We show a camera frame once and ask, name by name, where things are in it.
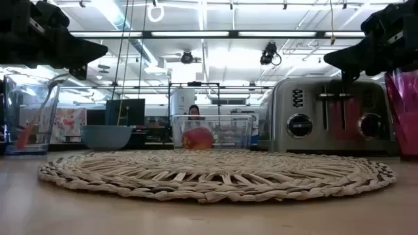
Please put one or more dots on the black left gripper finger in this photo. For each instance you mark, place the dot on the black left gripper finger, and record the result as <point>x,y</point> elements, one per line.
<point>85,52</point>

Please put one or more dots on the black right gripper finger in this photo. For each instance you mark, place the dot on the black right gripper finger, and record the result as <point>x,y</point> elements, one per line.
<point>349,58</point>

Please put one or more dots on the blue bowl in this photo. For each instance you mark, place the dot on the blue bowl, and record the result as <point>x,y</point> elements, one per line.
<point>106,137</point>

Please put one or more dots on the orange plastic utensil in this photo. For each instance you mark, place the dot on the orange plastic utensil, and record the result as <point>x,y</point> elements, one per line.
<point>24,137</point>

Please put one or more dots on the round orange fruit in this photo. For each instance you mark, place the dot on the round orange fruit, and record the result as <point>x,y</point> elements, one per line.
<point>197,138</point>

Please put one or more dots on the translucent red plastic cup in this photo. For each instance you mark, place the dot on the translucent red plastic cup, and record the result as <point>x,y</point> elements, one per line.
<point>405,107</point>

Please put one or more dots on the clear glass pitcher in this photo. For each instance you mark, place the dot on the clear glass pitcher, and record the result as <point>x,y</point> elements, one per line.
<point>19,107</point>

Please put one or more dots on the black monitor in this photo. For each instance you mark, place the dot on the black monitor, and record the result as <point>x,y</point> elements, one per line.
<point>125,112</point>

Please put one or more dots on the colourful painting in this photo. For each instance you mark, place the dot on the colourful painting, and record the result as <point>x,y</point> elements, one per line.
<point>68,124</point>

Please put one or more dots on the stainless steel toaster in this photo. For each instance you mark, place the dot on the stainless steel toaster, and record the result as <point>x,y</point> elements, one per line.
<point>326,130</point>

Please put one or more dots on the black round ceiling fixture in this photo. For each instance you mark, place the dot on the black round ceiling fixture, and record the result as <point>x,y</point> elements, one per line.
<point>186,57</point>

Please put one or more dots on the white cylindrical tank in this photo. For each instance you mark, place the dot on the white cylindrical tank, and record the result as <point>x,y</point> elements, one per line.
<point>181,101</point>

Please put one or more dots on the person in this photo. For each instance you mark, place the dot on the person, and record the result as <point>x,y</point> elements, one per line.
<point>194,110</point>

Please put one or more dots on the clear plastic container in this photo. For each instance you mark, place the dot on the clear plastic container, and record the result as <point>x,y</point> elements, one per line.
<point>232,130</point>

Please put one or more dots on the round woven straw placemat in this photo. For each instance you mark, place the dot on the round woven straw placemat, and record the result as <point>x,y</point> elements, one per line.
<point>212,173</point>

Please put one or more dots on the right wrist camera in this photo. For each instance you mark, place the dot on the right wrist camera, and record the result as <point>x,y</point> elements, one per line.
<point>379,23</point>

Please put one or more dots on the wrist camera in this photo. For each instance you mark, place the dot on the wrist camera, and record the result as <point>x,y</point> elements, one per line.
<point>52,13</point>
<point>379,23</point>

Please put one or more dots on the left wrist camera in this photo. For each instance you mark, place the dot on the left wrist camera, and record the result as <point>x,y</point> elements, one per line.
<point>52,13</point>

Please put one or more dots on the black overhead camera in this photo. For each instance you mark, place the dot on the black overhead camera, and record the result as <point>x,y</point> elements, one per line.
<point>269,53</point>

